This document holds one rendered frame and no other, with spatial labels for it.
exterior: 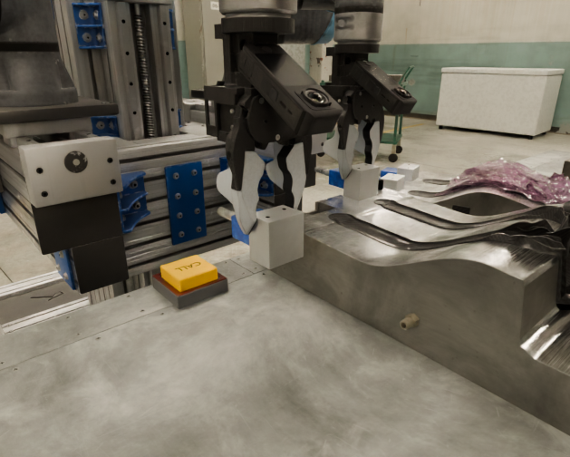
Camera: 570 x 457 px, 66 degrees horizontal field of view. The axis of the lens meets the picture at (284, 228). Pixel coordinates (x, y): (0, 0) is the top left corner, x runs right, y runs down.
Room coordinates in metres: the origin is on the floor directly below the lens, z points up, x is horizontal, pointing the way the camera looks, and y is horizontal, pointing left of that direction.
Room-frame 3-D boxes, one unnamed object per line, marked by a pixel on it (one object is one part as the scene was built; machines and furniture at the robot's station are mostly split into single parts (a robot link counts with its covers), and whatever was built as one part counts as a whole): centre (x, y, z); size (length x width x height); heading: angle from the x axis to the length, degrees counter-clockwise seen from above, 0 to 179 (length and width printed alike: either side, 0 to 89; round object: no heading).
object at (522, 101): (6.99, -3.26, 0.47); 1.52 x 0.77 x 0.94; 45
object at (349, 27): (0.75, -0.11, 1.15); 0.08 x 0.08 x 0.05
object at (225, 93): (0.47, 0.03, 1.09); 0.09 x 0.08 x 0.12; 41
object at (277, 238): (0.48, 0.04, 0.93); 0.13 x 0.05 x 0.05; 41
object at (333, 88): (0.76, -0.11, 1.07); 0.09 x 0.08 x 0.12; 41
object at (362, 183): (0.77, -0.10, 0.91); 0.13 x 0.05 x 0.05; 41
